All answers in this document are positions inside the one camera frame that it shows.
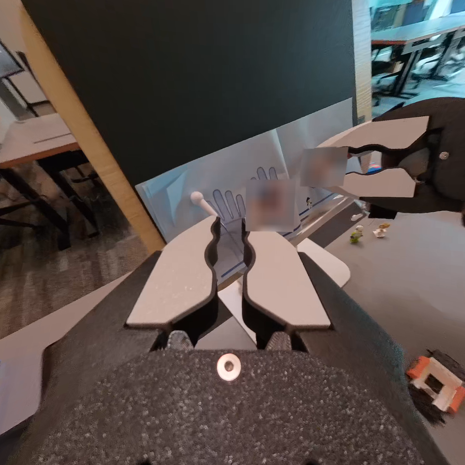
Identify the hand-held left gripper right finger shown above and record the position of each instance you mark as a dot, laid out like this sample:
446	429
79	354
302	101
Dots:
287	287

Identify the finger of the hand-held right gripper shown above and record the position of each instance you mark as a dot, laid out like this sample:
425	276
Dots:
381	184
385	133

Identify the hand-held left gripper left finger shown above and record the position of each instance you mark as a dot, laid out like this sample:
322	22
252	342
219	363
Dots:
174	283

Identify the white book stand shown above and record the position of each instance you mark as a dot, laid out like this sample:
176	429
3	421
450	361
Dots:
327	265

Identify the instruction booklet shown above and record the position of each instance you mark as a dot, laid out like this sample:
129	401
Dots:
327	131

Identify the orange white lego car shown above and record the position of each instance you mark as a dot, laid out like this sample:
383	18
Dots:
436	381

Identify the small gold trophy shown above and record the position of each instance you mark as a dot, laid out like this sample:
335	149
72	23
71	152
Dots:
381	231

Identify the green minifigure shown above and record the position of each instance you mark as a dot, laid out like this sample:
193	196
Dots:
356	236

